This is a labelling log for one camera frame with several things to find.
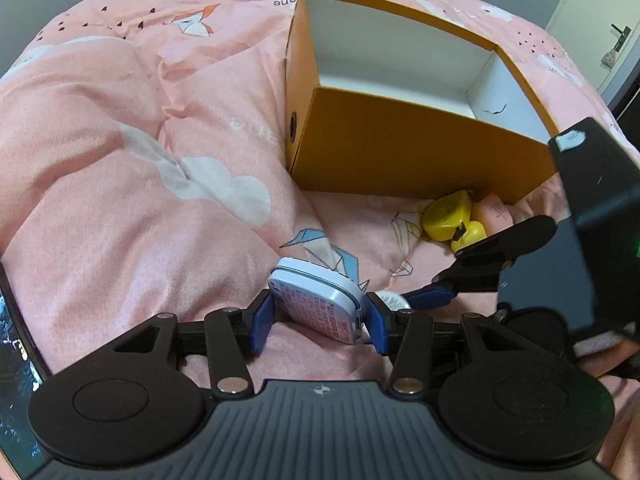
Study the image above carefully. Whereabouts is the round gold compact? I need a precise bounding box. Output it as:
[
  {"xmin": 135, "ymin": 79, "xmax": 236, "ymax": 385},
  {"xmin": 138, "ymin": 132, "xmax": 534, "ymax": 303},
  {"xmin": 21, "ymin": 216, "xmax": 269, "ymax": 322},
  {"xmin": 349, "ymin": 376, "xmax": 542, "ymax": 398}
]
[{"xmin": 374, "ymin": 290, "xmax": 412, "ymax": 312}]

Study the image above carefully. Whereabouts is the white tin with pink label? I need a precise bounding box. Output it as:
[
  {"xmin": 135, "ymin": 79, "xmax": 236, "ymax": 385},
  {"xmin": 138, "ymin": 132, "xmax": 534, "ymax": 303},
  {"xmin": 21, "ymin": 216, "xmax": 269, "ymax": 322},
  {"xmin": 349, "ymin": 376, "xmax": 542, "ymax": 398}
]
[{"xmin": 267, "ymin": 257, "xmax": 364, "ymax": 346}]

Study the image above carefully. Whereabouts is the dark screen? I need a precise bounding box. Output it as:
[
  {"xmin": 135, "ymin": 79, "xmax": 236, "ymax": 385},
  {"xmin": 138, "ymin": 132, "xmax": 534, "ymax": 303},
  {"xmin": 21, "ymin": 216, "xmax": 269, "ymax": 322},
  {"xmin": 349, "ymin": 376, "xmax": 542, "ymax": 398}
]
[{"xmin": 0, "ymin": 260, "xmax": 52, "ymax": 463}]

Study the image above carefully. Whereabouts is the white door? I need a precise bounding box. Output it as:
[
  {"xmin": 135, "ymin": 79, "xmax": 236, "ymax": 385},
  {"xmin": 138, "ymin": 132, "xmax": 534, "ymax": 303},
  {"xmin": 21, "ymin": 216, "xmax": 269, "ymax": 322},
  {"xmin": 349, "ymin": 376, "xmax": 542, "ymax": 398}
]
[{"xmin": 544, "ymin": 0, "xmax": 640, "ymax": 111}]

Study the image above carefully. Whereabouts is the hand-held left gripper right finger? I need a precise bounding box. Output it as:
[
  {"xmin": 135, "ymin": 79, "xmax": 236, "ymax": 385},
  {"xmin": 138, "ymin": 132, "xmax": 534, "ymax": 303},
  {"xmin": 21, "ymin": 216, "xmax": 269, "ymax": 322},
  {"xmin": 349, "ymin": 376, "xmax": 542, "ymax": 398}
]
[{"xmin": 364, "ymin": 291, "xmax": 507, "ymax": 397}]

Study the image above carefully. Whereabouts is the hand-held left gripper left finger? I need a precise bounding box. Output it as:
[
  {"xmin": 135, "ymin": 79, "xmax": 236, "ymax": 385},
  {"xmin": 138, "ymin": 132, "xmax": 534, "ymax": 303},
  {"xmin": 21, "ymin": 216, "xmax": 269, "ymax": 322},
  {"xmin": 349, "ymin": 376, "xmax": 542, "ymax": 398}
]
[{"xmin": 112, "ymin": 291, "xmax": 277, "ymax": 397}]

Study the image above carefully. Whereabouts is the pink bottle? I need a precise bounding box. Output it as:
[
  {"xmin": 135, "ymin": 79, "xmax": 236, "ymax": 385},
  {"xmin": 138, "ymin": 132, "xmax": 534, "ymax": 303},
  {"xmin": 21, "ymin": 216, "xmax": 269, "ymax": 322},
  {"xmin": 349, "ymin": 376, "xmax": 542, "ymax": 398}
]
[{"xmin": 472, "ymin": 195, "xmax": 517, "ymax": 237}]

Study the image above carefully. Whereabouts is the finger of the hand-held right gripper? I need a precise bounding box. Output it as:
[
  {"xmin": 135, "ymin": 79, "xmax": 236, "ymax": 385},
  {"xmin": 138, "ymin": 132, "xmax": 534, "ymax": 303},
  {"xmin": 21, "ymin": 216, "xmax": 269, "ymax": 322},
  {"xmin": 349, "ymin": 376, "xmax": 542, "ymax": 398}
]
[
  {"xmin": 452, "ymin": 214, "xmax": 558, "ymax": 276},
  {"xmin": 404, "ymin": 264, "xmax": 502, "ymax": 311}
]

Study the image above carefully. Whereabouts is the orange cardboard box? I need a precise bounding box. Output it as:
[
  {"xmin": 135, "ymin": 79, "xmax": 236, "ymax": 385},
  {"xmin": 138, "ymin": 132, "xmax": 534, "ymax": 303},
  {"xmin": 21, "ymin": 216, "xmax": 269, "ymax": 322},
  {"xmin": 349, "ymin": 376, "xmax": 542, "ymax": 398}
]
[{"xmin": 284, "ymin": 0, "xmax": 571, "ymax": 206}]

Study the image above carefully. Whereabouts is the yellow tape measure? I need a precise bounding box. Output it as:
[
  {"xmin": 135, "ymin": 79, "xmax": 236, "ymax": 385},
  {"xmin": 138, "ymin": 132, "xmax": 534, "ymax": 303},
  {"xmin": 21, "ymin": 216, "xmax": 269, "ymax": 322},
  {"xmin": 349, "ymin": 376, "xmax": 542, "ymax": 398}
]
[{"xmin": 421, "ymin": 190, "xmax": 474, "ymax": 244}]

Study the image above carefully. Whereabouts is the pink printed blanket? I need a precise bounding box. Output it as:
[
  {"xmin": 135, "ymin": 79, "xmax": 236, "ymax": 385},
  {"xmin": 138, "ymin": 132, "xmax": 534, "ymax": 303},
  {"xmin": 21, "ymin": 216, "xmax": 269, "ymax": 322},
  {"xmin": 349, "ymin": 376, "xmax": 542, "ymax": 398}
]
[{"xmin": 0, "ymin": 0, "xmax": 640, "ymax": 480}]

